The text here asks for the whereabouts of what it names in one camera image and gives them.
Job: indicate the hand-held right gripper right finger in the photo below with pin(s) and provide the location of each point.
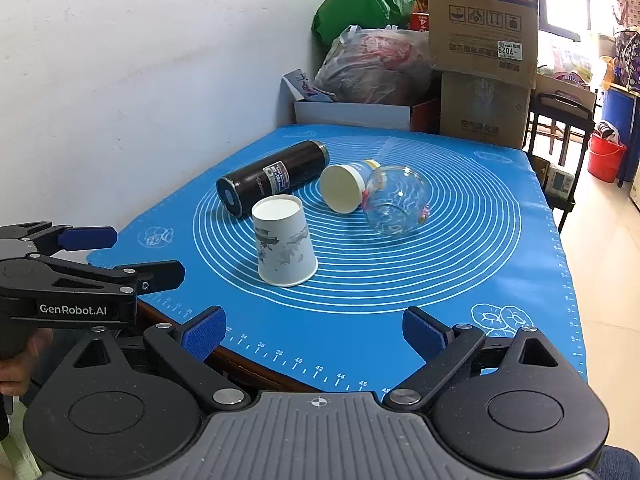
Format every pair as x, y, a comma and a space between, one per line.
425, 334

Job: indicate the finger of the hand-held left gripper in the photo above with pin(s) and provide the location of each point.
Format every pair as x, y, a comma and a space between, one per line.
150, 276
87, 238

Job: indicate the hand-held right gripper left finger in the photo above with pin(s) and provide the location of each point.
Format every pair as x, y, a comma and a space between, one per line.
204, 334

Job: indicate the white printed paper cup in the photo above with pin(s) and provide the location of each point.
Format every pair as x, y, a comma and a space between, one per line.
282, 245

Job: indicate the clear glass cup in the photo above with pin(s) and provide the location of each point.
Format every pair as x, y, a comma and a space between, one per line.
395, 200

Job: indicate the plain white paper cup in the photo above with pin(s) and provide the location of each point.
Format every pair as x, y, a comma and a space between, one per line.
340, 187

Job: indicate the person's left hand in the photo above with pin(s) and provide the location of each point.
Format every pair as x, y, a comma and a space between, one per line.
17, 375

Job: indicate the blue silicone baking mat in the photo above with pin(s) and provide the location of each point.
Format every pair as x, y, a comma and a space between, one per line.
450, 260

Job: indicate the black thermos bottle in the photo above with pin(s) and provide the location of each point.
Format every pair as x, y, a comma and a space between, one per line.
280, 172

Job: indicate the small white carton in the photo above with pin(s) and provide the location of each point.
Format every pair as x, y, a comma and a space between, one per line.
560, 180

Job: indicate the plain brown cardboard box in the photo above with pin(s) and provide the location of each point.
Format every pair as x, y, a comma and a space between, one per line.
480, 110

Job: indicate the open white box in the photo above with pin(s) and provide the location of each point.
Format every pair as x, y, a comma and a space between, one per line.
350, 115

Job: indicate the person's leg in jeans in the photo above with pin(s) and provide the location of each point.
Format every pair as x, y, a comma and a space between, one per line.
622, 465

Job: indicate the red plastic bucket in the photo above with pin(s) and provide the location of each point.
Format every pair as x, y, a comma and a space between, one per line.
605, 160

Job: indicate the black metal chair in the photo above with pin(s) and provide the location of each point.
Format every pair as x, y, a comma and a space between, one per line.
560, 106

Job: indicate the clear bag with red contents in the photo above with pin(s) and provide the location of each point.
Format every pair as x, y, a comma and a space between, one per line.
380, 65

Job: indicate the flat cardboard box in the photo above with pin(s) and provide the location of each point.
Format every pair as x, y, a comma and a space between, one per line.
562, 85

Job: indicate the blue plastic barrel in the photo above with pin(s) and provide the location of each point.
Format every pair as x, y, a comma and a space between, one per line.
625, 120

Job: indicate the large taped cardboard box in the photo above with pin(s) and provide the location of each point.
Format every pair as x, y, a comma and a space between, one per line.
480, 20

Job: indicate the green plastic bag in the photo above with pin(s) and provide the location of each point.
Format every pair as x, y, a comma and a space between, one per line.
360, 5

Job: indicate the purple patterned bag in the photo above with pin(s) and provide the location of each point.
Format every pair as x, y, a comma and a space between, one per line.
627, 60

